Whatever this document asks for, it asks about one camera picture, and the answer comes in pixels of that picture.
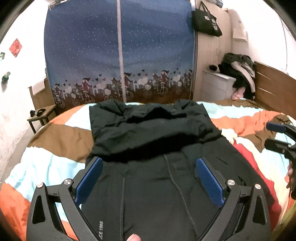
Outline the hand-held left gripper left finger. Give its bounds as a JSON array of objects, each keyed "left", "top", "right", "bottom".
[{"left": 26, "top": 157, "right": 104, "bottom": 241}]

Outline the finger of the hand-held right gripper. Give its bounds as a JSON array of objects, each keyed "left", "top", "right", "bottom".
[
  {"left": 266, "top": 122, "right": 296, "bottom": 134},
  {"left": 264, "top": 138, "right": 296, "bottom": 160}
]

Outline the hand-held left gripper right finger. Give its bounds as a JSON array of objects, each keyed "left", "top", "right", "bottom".
[{"left": 196, "top": 158, "right": 271, "bottom": 241}]

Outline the black padded jacket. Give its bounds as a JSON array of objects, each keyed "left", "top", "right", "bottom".
[{"left": 81, "top": 99, "right": 281, "bottom": 241}]

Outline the pile of dark clothes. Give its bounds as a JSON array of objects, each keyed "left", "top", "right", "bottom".
[{"left": 218, "top": 53, "right": 258, "bottom": 100}]

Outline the person's right hand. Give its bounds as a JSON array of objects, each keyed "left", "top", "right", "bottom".
[{"left": 286, "top": 162, "right": 296, "bottom": 199}]

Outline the wooden headboard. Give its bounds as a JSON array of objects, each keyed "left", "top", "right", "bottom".
[{"left": 254, "top": 61, "right": 296, "bottom": 116}]

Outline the colourful striped blanket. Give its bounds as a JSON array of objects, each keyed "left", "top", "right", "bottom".
[{"left": 0, "top": 101, "right": 296, "bottom": 241}]

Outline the white drawer cabinet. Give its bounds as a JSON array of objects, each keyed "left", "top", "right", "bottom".
[{"left": 201, "top": 70, "right": 236, "bottom": 102}]

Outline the wooden side table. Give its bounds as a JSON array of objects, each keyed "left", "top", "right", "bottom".
[{"left": 27, "top": 77, "right": 57, "bottom": 134}]

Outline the wooden wardrobe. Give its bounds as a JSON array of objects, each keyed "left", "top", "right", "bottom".
[{"left": 193, "top": 2, "right": 234, "bottom": 102}]

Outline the white paper bag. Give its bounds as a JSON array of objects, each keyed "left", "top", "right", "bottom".
[{"left": 232, "top": 20, "right": 248, "bottom": 41}]

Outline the black tote bag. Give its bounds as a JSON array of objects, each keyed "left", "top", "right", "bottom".
[{"left": 191, "top": 1, "right": 223, "bottom": 37}]

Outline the blue dotted fabric wardrobe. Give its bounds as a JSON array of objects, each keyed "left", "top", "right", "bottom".
[{"left": 43, "top": 0, "right": 196, "bottom": 114}]

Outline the thin white wall pipe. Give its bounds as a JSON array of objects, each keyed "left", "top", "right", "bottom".
[{"left": 279, "top": 11, "right": 289, "bottom": 75}]

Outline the red diamond wall decoration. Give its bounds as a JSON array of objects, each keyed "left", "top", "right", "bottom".
[{"left": 9, "top": 38, "right": 23, "bottom": 57}]

